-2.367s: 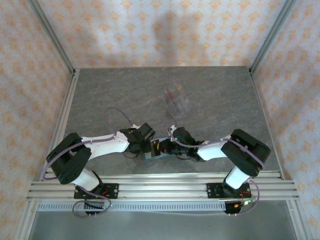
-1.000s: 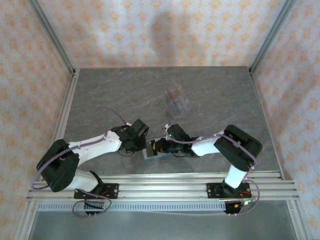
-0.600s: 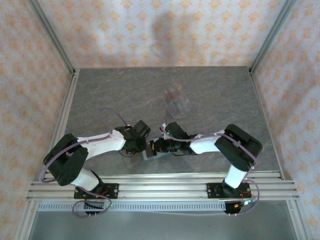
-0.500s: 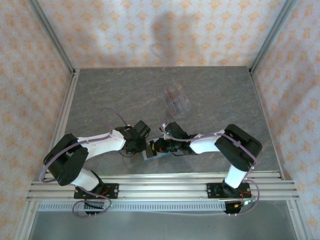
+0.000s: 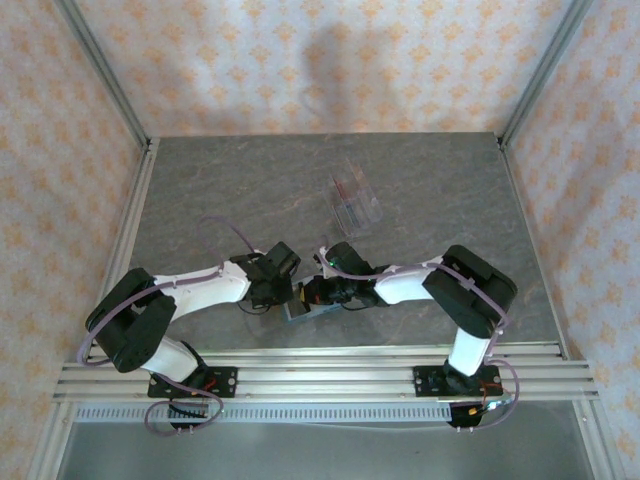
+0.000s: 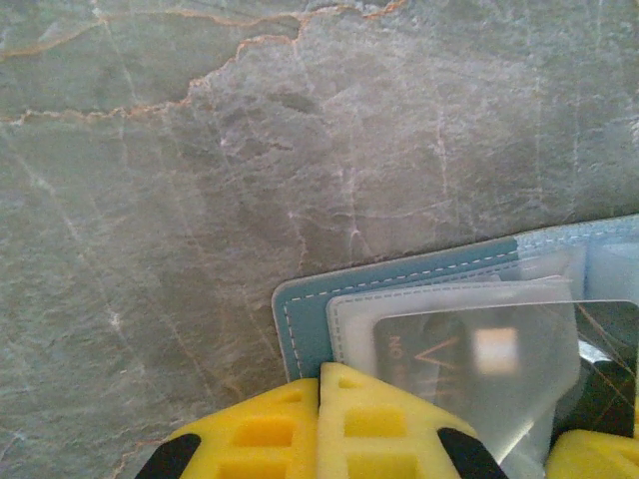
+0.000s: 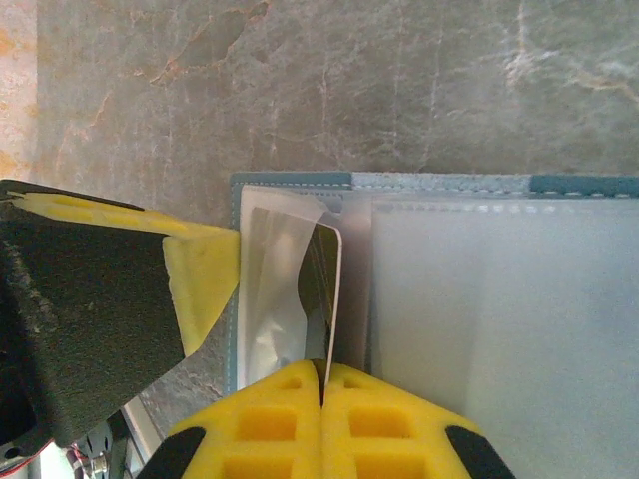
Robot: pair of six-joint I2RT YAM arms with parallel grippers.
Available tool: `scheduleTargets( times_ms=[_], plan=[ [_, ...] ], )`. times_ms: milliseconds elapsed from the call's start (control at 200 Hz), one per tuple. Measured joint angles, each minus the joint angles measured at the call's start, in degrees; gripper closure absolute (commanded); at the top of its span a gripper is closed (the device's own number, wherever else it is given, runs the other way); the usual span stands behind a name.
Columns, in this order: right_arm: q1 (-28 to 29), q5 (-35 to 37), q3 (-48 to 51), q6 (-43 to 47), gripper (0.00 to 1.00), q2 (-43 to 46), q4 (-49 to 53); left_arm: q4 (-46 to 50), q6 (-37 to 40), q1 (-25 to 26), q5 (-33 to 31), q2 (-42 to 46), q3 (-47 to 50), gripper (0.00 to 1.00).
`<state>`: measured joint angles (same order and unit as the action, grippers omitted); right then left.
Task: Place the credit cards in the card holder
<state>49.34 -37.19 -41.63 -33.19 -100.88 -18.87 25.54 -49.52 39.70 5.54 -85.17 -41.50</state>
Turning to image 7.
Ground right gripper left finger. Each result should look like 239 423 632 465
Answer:
137 358 324 479

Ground orange patterned fabric backdrop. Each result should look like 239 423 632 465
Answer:
0 0 39 176

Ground teal square box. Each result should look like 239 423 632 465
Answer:
227 172 639 479

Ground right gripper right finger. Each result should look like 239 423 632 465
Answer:
322 362 518 479

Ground black credit card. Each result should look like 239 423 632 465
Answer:
296 223 345 406

